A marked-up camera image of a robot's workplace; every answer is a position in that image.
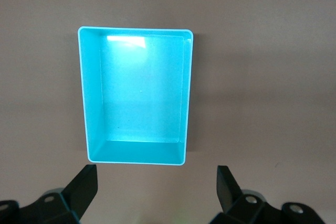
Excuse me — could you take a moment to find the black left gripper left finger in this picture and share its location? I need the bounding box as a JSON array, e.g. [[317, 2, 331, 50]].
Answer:
[[0, 164, 99, 224]]

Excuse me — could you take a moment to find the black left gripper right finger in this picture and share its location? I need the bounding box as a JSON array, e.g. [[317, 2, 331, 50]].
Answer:
[[209, 165, 326, 224]]

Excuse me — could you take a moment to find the blue plastic box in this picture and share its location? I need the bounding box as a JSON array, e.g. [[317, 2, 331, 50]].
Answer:
[[77, 26, 194, 166]]

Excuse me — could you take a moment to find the brown table cover sheet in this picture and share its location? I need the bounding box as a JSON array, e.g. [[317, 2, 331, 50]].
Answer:
[[0, 0, 336, 224]]

